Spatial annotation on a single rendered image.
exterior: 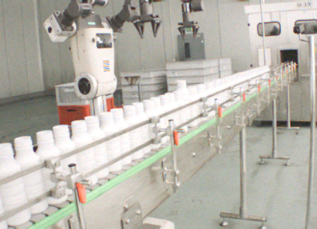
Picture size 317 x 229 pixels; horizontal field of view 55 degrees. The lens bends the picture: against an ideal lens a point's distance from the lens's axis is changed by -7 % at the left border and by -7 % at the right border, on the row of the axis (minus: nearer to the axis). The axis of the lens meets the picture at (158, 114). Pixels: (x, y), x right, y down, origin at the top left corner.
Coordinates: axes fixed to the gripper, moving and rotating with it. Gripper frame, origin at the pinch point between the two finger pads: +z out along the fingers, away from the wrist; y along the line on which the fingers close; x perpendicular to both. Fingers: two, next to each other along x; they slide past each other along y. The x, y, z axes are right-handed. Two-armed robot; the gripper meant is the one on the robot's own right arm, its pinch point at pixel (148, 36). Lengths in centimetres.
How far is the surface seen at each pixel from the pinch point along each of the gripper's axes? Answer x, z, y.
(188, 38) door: 987, -51, -377
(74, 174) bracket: -81, 31, 24
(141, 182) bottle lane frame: -48, 46, 19
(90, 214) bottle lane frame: -72, 45, 19
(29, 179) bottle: -85, 32, 15
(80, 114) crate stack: 135, 61, -164
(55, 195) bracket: -82, 36, 19
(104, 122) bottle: -56, 26, 15
